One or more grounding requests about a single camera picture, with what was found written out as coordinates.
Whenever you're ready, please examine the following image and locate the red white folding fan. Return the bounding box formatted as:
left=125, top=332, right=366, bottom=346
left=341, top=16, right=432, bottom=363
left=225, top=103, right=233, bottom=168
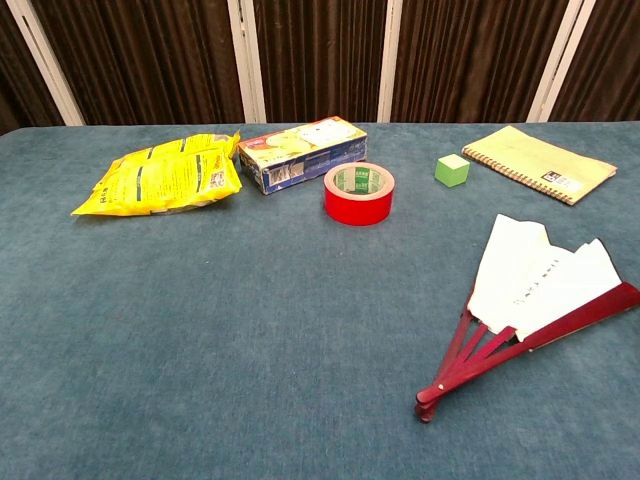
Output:
left=413, top=213, right=640, bottom=425

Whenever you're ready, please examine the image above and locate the red tape roll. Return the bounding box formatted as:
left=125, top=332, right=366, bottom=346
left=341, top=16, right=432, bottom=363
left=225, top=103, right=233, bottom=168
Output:
left=323, top=162, right=396, bottom=227

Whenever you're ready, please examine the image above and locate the blue yellow cardboard box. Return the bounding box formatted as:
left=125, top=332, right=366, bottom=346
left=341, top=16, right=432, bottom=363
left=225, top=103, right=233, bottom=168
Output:
left=236, top=116, right=370, bottom=197

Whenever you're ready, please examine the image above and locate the green cube block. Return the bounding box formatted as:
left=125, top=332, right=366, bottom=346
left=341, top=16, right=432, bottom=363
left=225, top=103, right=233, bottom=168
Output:
left=433, top=153, right=472, bottom=189

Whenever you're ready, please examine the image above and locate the yellow snack bag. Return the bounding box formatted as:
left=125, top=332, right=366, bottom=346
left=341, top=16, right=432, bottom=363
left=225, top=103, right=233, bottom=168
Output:
left=70, top=130, right=243, bottom=218

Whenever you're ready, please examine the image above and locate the yellow spiral notebook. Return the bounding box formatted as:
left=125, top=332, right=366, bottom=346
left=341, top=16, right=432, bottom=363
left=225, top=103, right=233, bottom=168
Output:
left=460, top=124, right=619, bottom=207

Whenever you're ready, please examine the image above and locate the dark brown curtain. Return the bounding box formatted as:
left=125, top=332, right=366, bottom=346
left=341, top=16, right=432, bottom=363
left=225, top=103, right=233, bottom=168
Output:
left=0, top=0, right=640, bottom=136

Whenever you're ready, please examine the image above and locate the white screen frame post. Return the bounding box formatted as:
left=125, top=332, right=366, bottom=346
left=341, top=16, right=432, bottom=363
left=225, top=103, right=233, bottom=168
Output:
left=377, top=0, right=405, bottom=124
left=227, top=0, right=267, bottom=124
left=525, top=0, right=586, bottom=124
left=5, top=0, right=86, bottom=127

